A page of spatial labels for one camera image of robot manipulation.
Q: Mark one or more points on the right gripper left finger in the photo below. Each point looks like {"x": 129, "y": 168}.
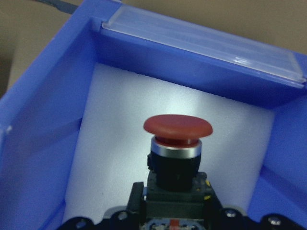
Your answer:
{"x": 135, "y": 203}

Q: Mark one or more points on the right blue plastic bin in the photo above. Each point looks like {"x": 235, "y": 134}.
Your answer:
{"x": 41, "y": 115}

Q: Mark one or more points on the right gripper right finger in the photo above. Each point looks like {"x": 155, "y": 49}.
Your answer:
{"x": 213, "y": 198}

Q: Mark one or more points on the red mushroom push button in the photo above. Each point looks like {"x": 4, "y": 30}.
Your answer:
{"x": 178, "y": 195}

